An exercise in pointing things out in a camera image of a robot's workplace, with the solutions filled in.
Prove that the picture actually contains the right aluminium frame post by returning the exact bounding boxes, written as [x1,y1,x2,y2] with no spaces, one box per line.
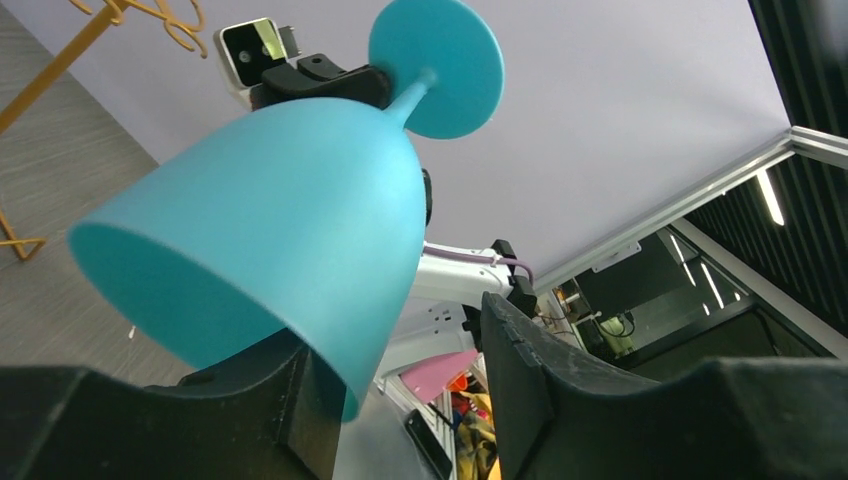
[535,126,847,293]

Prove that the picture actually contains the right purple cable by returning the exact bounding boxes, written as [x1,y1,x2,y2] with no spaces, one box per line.
[422,243,537,286]

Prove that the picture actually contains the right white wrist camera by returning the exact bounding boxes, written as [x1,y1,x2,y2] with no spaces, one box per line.
[212,17,301,110]

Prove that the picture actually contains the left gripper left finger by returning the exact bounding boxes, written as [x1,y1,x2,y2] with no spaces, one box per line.
[1,330,345,479]

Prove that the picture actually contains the gold wire glass rack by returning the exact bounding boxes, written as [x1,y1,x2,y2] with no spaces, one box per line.
[0,0,209,262]

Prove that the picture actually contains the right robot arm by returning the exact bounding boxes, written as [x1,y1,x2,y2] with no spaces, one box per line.
[247,54,537,379]

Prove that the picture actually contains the blue wine glass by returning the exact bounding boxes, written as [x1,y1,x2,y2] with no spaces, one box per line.
[67,1,504,422]

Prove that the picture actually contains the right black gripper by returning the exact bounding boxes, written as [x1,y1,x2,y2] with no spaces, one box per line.
[250,54,391,111]

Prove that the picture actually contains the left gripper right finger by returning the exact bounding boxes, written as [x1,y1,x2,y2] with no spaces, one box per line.
[480,293,847,479]

